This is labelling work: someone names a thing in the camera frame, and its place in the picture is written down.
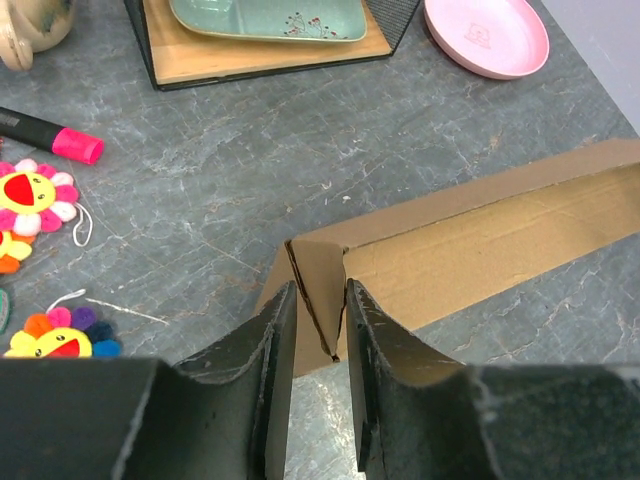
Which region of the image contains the black wire wooden shelf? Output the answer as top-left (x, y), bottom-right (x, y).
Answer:
top-left (124, 1), bottom-right (420, 91)

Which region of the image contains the teal rectangular ceramic plate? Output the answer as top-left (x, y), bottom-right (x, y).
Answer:
top-left (169, 0), bottom-right (367, 43)

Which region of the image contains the teal block toy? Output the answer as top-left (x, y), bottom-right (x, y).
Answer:
top-left (0, 288), bottom-right (12, 334)

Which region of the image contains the pink flower plush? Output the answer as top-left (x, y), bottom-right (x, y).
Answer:
top-left (1, 158), bottom-right (94, 247)

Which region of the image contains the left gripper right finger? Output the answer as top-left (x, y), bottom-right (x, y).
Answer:
top-left (345, 280), bottom-right (639, 479)

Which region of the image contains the beige ceramic mug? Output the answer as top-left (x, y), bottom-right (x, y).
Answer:
top-left (1, 0), bottom-right (77, 71)

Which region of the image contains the cardboard box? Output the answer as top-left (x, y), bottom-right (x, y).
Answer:
top-left (261, 139), bottom-right (639, 376)

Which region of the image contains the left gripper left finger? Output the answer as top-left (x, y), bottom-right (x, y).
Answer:
top-left (1, 283), bottom-right (297, 479)

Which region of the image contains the rainbow flower plush lower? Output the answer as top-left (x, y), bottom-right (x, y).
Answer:
top-left (3, 289), bottom-right (122, 359)

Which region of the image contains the yellow flower plush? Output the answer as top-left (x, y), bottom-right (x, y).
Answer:
top-left (0, 231), bottom-right (35, 274)

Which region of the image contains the pink black highlighter pen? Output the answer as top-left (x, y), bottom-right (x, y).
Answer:
top-left (1, 107), bottom-right (104, 165)

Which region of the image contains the pink round plate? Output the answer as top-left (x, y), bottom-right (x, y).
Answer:
top-left (424, 0), bottom-right (550, 80)

